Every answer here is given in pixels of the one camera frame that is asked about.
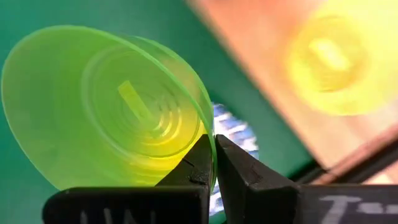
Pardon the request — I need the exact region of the green table mat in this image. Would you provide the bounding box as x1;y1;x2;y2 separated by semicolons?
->
0;0;315;224

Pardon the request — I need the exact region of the blue patterned paper bowl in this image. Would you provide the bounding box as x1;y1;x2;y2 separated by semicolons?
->
208;102;259;217

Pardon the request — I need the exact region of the wooden shelf board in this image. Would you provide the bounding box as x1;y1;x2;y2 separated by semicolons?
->
185;0;398;175

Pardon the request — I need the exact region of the green plastic bowl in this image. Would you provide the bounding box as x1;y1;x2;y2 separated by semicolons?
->
1;24;218;191

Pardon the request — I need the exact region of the yellow plastic bowl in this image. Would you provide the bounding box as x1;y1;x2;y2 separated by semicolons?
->
284;0;398;116

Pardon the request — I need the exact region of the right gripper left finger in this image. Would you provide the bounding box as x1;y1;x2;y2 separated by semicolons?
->
42;133;216;224

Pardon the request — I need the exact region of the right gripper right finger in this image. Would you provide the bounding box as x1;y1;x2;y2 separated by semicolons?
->
215;133;398;224

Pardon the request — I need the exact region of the black aluminium table frame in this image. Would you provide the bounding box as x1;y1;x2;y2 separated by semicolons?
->
289;146;398;186

